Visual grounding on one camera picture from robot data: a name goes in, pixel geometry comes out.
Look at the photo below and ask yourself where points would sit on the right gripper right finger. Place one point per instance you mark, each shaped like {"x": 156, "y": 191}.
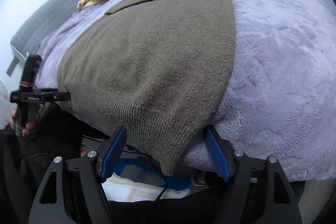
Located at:
{"x": 258, "y": 190}

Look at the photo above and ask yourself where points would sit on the grey quilted headboard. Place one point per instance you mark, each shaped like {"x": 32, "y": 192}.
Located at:
{"x": 47, "y": 18}

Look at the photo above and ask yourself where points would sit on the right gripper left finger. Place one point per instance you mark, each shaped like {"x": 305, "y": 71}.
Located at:
{"x": 71, "y": 190}

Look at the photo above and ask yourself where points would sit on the lavender plush bed blanket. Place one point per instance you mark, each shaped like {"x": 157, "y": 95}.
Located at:
{"x": 280, "y": 99}

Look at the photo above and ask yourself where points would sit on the olive brown knit sweater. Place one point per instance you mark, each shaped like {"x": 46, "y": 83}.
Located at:
{"x": 158, "y": 67}

